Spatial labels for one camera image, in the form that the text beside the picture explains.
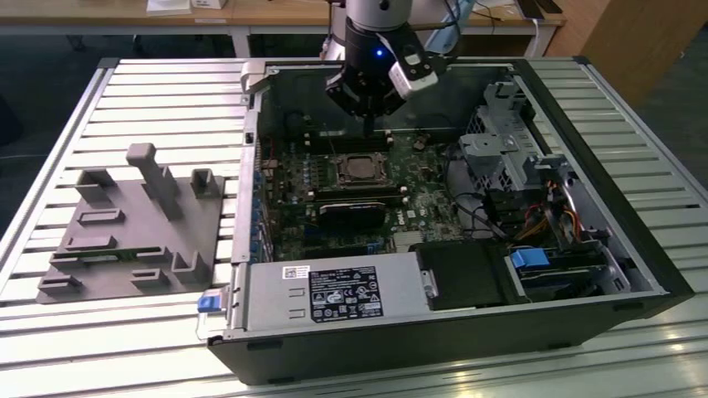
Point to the pale blue teach pendant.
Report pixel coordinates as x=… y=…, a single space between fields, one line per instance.
x=442 y=41

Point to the grey metal drive cage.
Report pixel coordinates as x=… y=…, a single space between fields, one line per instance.
x=492 y=157

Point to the wooden desk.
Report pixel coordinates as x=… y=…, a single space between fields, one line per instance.
x=110 y=18

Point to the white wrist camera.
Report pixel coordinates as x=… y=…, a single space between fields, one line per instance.
x=414 y=79

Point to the black drive bay cover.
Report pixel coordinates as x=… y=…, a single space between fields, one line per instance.
x=464 y=273

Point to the black open PC case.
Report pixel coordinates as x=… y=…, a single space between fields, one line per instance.
x=386 y=352

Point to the black RAM stick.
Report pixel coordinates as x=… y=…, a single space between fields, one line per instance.
x=353 y=194

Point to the blue disk carrier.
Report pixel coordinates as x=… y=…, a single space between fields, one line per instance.
x=528 y=258

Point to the grey power supply unit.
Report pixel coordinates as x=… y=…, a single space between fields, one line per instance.
x=265 y=298

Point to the small CPU plate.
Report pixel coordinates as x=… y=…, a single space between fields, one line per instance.
x=361 y=168

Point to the grey parts rack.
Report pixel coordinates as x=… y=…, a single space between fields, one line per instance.
x=137 y=232

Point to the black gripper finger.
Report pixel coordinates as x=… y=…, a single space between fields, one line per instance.
x=389 y=103
x=342 y=93

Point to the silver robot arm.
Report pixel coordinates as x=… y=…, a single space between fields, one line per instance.
x=376 y=12

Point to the blue case latch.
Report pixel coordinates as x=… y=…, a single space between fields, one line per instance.
x=209 y=302

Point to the black RAM slots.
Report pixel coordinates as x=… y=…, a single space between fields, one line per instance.
x=342 y=143

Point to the small white box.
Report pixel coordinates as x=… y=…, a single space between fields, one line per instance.
x=209 y=4

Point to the green motherboard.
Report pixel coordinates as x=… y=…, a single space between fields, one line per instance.
x=425 y=207

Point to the small silver heatsink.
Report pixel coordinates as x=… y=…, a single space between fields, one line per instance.
x=408 y=241

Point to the black graphics card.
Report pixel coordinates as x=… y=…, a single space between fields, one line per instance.
x=353 y=215

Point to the wooden cabinet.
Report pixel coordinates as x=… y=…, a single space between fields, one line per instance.
x=636 y=41

